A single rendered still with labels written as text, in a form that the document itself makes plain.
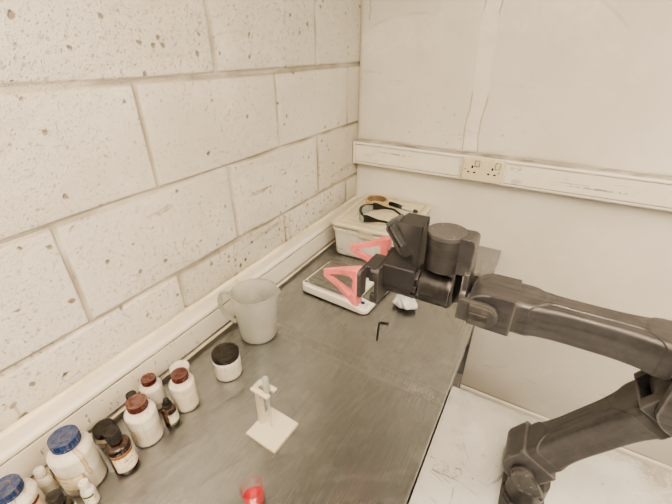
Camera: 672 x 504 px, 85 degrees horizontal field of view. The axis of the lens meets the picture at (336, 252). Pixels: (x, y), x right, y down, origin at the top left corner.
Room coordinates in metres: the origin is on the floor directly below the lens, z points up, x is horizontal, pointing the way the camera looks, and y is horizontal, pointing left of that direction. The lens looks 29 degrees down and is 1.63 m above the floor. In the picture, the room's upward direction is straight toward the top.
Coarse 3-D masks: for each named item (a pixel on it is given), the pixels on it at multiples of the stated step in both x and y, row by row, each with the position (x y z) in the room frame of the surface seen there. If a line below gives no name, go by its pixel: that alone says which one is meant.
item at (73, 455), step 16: (64, 432) 0.42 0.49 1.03; (80, 432) 0.43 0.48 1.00; (64, 448) 0.39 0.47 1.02; (80, 448) 0.40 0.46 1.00; (96, 448) 0.43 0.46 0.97; (48, 464) 0.38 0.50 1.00; (64, 464) 0.38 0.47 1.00; (80, 464) 0.39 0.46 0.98; (96, 464) 0.41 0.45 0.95; (64, 480) 0.37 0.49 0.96; (96, 480) 0.40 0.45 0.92
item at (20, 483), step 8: (0, 480) 0.34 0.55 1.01; (8, 480) 0.34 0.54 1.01; (16, 480) 0.34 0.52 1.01; (24, 480) 0.35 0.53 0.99; (32, 480) 0.36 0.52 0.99; (0, 488) 0.33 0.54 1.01; (8, 488) 0.33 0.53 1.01; (16, 488) 0.33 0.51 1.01; (24, 488) 0.34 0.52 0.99; (32, 488) 0.34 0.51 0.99; (0, 496) 0.32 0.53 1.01; (8, 496) 0.32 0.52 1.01; (16, 496) 0.32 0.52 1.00; (24, 496) 0.33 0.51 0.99; (32, 496) 0.33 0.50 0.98; (40, 496) 0.34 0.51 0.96
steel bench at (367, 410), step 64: (320, 256) 1.28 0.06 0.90; (320, 320) 0.88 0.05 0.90; (384, 320) 0.88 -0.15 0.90; (448, 320) 0.88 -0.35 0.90; (320, 384) 0.64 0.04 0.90; (384, 384) 0.64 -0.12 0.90; (448, 384) 0.64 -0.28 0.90; (192, 448) 0.47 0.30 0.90; (256, 448) 0.47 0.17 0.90; (320, 448) 0.47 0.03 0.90; (384, 448) 0.47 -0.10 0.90
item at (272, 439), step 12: (264, 396) 0.50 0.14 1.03; (264, 408) 0.53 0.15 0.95; (264, 420) 0.52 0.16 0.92; (276, 420) 0.53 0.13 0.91; (288, 420) 0.53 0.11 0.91; (252, 432) 0.50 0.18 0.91; (264, 432) 0.50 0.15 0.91; (276, 432) 0.50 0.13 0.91; (288, 432) 0.50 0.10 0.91; (264, 444) 0.47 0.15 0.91; (276, 444) 0.47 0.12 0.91
